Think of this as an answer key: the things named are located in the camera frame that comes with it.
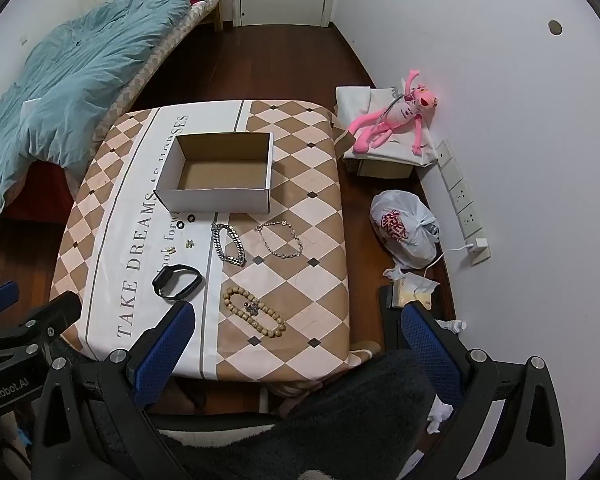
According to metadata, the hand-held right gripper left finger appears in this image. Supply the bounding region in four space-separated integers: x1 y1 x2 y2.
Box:
30 300 197 480

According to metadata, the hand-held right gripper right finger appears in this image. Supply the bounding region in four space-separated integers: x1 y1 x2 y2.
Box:
401 302 567 480

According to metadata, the black smart band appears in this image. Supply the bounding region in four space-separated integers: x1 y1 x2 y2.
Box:
152 264 204 302

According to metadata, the wooden bead bracelet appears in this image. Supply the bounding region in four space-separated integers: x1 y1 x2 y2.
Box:
223 286 288 339

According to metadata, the thick silver chain bracelet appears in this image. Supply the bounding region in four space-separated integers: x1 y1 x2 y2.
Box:
211 222 247 267

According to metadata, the thin silver charm bracelet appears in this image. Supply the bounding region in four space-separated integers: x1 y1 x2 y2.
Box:
256 219 305 260

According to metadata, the cardboard box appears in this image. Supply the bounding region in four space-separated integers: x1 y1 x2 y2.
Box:
153 132 274 213

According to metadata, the black bin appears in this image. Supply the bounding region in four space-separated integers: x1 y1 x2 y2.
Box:
378 285 408 351

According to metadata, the crumpled white tissue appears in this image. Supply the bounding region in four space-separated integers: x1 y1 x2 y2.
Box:
426 400 455 435

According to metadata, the yellow tissue pack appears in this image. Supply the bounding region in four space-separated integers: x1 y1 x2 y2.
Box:
387 272 441 311

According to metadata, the beige slipper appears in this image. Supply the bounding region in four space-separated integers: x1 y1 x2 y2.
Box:
270 380 326 411
350 340 383 361

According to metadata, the white charger plug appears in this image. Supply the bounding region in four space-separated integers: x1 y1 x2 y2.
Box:
469 237 492 266

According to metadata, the dark fleece clothing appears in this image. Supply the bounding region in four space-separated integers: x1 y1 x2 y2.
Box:
150 349 461 480

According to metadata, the white printed plastic bag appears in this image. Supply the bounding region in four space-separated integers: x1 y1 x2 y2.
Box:
370 190 440 270

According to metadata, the checkered printed tablecloth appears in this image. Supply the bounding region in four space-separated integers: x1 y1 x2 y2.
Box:
49 99 353 380

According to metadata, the blue duvet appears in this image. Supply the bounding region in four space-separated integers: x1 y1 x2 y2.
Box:
0 0 191 221

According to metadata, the pink plush toy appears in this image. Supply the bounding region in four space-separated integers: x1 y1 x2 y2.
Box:
349 70 440 155

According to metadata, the bed with checkered sheet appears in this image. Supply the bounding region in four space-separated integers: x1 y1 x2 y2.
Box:
0 0 231 221

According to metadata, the white charger cable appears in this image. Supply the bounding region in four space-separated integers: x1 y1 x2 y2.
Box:
415 244 476 278

